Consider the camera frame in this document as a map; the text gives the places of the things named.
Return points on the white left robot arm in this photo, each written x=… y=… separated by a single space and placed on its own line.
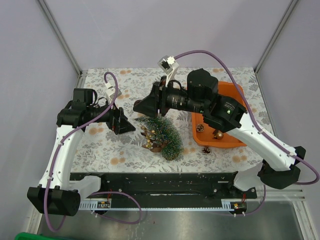
x=55 y=194

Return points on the floral patterned table mat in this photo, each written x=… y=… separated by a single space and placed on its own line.
x=100 y=150

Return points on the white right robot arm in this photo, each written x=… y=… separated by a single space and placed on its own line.
x=279 y=166

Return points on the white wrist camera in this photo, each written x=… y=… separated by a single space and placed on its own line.
x=109 y=92
x=170 y=66

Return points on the frosted pine cone ornament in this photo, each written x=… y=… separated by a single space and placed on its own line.
x=200 y=128

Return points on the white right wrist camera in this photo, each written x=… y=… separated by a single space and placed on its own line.
x=170 y=66

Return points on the orange plastic bin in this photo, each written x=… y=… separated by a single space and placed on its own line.
x=206 y=138

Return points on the green plastic object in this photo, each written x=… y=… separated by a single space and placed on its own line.
x=31 y=236

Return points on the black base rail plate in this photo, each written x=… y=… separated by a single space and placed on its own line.
x=217 y=185

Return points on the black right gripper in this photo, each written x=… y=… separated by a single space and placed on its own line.
x=149 y=105

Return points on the white slotted cable duct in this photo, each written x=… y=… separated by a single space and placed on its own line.
x=156 y=205

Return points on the gold berry ribbon sprig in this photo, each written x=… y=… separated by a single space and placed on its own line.
x=152 y=141

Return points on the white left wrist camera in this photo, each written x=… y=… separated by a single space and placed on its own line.
x=109 y=92

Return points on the small pine cone ornament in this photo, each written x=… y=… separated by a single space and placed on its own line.
x=206 y=150

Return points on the small green christmas tree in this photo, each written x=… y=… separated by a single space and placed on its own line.
x=166 y=130

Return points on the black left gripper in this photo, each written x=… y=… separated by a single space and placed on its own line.
x=118 y=121

